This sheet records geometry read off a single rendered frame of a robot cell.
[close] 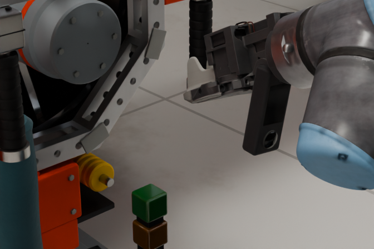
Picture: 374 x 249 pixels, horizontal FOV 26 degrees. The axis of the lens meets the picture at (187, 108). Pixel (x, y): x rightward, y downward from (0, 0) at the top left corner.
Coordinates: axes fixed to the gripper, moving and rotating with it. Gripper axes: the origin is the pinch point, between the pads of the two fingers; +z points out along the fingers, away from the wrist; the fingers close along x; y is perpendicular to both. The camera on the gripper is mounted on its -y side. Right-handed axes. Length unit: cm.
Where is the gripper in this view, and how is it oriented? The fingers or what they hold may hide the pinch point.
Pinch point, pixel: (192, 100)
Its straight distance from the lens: 111.4
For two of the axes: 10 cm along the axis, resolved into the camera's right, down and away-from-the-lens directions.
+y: -1.8, -9.8, 0.7
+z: -6.1, 1.7, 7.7
